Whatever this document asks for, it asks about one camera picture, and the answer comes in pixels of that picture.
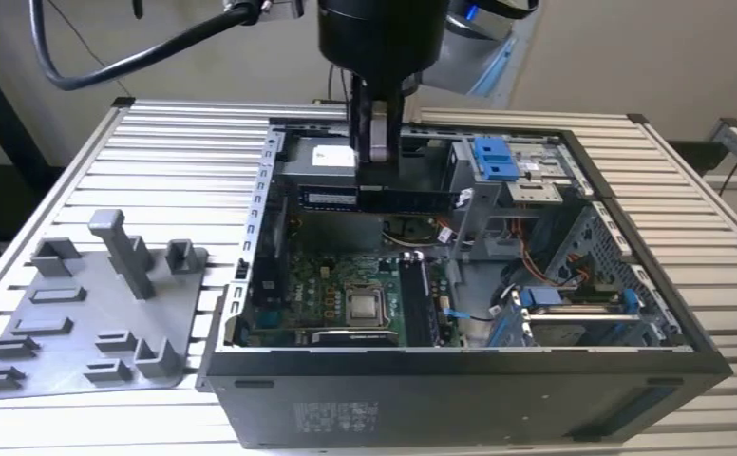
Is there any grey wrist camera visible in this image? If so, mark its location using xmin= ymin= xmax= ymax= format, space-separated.
xmin=258 ymin=0 xmax=310 ymax=23

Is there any RAM stick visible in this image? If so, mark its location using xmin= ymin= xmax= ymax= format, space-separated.
xmin=296 ymin=183 xmax=460 ymax=214

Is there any thick black wrist cable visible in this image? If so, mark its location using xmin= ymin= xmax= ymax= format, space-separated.
xmin=28 ymin=0 xmax=266 ymax=92

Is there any grey parts rack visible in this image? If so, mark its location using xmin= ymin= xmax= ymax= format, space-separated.
xmin=0 ymin=207 xmax=230 ymax=403

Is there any black graphics card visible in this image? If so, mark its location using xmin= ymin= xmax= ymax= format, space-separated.
xmin=309 ymin=328 xmax=402 ymax=348

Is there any silver disk drive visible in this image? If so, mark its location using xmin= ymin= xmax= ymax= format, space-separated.
xmin=508 ymin=141 xmax=567 ymax=184

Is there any black PC case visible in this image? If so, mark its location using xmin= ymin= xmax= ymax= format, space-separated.
xmin=194 ymin=116 xmax=735 ymax=450

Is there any grey power supply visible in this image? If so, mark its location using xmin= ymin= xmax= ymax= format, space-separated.
xmin=272 ymin=135 xmax=394 ymax=253

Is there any black box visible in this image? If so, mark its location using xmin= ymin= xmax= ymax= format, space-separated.
xmin=665 ymin=139 xmax=732 ymax=180

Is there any green motherboard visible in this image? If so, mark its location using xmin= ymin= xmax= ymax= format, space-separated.
xmin=241 ymin=216 xmax=470 ymax=348

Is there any metal socket cover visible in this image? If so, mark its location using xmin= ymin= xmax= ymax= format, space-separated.
xmin=341 ymin=280 xmax=390 ymax=329

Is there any hard disk in blue carrier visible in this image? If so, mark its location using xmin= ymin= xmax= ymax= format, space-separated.
xmin=515 ymin=286 xmax=647 ymax=347

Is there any blue disk carrier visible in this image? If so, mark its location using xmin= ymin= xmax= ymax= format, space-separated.
xmin=472 ymin=136 xmax=516 ymax=182

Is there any black round fan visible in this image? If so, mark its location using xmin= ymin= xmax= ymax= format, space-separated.
xmin=385 ymin=213 xmax=444 ymax=246

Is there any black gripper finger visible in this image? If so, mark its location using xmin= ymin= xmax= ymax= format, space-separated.
xmin=348 ymin=97 xmax=405 ymax=189

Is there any silver CPU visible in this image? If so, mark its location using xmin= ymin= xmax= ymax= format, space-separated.
xmin=348 ymin=293 xmax=384 ymax=320

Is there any orange wire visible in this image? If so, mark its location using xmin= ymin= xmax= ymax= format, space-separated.
xmin=515 ymin=216 xmax=545 ymax=286

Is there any grey metal drive cage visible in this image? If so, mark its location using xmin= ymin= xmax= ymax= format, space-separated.
xmin=446 ymin=135 xmax=592 ymax=262

